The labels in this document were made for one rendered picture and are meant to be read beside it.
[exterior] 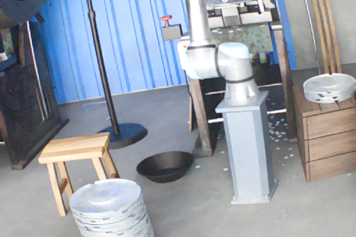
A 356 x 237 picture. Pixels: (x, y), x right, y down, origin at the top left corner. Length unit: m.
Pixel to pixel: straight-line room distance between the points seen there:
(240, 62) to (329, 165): 0.66
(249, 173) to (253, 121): 0.24
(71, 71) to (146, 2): 0.90
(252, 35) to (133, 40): 1.70
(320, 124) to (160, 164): 0.98
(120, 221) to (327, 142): 0.98
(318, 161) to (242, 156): 0.38
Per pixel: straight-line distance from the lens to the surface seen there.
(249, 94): 2.02
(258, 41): 2.60
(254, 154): 2.07
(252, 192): 2.16
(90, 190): 1.94
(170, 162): 2.70
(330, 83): 2.28
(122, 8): 4.10
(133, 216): 1.80
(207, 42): 2.03
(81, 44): 4.26
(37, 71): 3.65
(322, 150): 2.20
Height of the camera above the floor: 1.09
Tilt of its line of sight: 17 degrees down
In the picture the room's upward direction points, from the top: 12 degrees counter-clockwise
